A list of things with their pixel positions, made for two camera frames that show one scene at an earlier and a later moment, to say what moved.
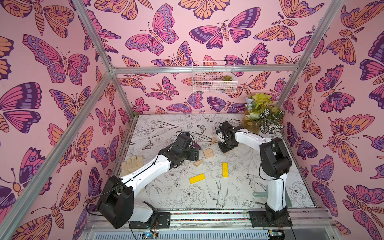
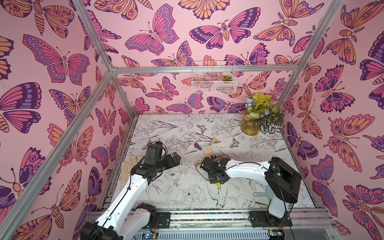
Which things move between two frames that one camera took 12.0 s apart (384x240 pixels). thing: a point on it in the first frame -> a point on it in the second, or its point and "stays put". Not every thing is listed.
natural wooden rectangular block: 208,153 stays put
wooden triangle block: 213,141 stays put
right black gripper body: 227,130 -> 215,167
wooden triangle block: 197,163 stays put
